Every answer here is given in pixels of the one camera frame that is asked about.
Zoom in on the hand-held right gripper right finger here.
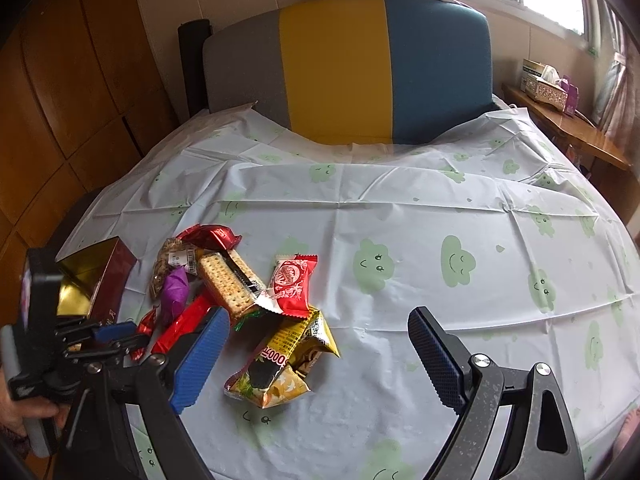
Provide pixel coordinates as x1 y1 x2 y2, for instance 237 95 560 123
407 306 586 480

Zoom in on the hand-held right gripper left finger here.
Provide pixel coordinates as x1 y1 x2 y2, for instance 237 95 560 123
60 306 232 480

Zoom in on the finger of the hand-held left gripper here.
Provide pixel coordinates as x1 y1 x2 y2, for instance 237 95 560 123
75 321 137 345
62 336 151 363

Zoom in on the long red snack packet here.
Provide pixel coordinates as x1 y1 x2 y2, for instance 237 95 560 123
150 292 218 356

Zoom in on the small red candy packet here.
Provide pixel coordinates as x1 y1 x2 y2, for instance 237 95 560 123
130 307 161 361

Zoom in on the gold and maroon tin box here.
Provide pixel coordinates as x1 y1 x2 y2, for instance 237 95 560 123
55 236 138 323

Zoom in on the clear cracker packet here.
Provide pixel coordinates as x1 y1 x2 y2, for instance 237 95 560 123
195 249 271 326

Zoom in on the red and white snack packet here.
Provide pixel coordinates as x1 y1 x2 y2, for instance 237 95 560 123
255 253 319 321

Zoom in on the red foil snack packet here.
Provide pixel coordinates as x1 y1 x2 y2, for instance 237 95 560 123
177 224 243 252

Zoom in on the person's left hand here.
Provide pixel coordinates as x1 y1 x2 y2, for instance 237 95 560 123
0 380 71 443

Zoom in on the purple candy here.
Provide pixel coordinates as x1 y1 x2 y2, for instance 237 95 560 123
159 266 193 328

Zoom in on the yellow and white snack packet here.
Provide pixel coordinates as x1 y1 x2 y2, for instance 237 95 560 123
223 355 313 411

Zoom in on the peanut packet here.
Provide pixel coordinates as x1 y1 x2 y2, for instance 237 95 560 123
150 237 201 301

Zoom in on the white cloud-print tablecloth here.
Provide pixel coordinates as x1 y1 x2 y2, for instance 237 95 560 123
60 102 640 480

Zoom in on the wooden wardrobe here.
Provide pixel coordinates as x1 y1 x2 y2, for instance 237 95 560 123
0 0 181 341

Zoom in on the wooden side desk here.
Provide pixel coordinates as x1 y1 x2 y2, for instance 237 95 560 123
502 82 633 211

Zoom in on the white tissue box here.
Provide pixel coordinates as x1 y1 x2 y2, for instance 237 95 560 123
520 59 571 108

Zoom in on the purple box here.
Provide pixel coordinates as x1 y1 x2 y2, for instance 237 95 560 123
559 76 580 117

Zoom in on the grey yellow blue chair backrest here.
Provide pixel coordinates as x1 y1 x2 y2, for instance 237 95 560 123
202 0 501 146

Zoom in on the hanging floral curtain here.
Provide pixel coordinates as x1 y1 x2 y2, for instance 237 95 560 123
597 50 640 151

